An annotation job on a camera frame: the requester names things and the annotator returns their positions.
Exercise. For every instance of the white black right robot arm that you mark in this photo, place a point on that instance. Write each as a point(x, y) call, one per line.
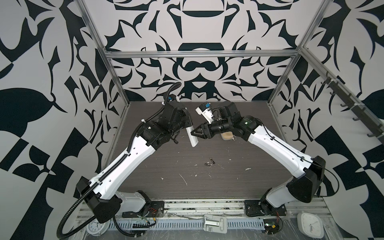
point(307, 172)

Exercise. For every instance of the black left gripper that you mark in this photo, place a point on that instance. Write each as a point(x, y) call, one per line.
point(187, 121)

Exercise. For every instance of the white slotted cable duct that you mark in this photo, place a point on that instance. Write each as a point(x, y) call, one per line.
point(185, 224)

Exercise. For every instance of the small circuit board green LED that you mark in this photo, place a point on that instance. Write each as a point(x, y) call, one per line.
point(272, 226)

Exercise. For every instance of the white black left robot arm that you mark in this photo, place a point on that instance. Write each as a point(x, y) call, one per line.
point(105, 200)

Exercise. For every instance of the square white clock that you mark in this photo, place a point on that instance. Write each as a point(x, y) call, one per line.
point(310, 225)

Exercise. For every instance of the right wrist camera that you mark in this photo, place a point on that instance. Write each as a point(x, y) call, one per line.
point(205, 110)

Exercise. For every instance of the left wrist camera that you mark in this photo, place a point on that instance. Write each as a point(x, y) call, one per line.
point(173, 98)

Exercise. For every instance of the white remote control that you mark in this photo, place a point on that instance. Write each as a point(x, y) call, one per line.
point(193, 139)

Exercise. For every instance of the white bracket plate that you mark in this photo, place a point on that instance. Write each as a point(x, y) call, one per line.
point(215, 224)

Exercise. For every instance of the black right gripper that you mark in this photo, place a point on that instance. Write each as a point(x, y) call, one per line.
point(205, 130)

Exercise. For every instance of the beige oblong sponge block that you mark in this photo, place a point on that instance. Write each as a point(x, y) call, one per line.
point(227, 136)

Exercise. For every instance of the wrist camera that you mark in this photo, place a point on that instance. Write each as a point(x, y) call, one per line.
point(173, 98)
point(205, 110)

